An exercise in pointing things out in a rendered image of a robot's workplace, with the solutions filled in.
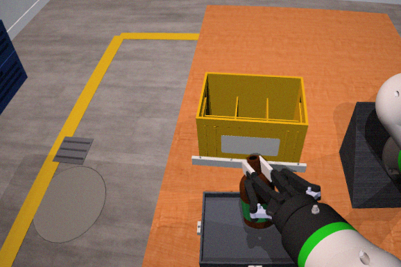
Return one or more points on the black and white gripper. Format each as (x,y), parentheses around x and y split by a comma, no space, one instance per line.
(290,187)

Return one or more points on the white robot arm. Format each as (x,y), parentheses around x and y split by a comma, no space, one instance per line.
(317,236)

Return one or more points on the yellow crate with dividers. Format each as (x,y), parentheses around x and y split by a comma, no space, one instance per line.
(269,122)

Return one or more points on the brown bottle with green label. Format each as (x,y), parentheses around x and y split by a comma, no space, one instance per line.
(254,162)

